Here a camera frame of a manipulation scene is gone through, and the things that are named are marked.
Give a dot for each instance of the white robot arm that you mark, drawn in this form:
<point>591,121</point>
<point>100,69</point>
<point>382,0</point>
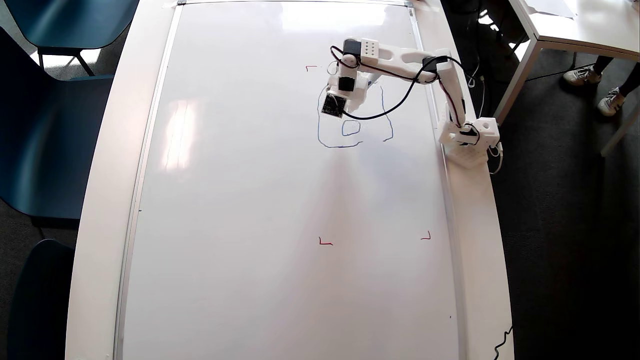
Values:
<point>395,56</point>

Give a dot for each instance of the black trouser leg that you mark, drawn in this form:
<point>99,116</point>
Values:
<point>631,80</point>
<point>604,64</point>

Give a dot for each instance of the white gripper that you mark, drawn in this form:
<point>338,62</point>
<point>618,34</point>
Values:
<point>331,83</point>

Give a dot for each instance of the blue and white marker pen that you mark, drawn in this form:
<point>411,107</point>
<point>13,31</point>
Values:
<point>372,83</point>

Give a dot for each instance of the white paper sheet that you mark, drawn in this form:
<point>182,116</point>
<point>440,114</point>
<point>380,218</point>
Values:
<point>550,7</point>

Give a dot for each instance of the large blue chair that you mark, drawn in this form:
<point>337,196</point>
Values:
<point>45,140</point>

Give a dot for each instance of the white sneaker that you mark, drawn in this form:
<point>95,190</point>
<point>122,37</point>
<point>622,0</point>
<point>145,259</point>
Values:
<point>611,102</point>
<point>582,76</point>

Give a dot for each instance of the dark blue round chair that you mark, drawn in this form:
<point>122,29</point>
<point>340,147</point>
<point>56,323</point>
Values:
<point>42,300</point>

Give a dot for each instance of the black wrist camera board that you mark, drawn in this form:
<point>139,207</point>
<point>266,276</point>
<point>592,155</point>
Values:
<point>333,105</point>

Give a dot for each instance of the large whiteboard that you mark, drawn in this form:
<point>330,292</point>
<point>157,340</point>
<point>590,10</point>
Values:
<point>250,225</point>

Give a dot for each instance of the white side table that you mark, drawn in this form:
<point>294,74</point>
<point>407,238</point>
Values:
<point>600,25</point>

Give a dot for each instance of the blue chair with black legs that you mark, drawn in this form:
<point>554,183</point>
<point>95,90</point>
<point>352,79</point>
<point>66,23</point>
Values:
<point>70,20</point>

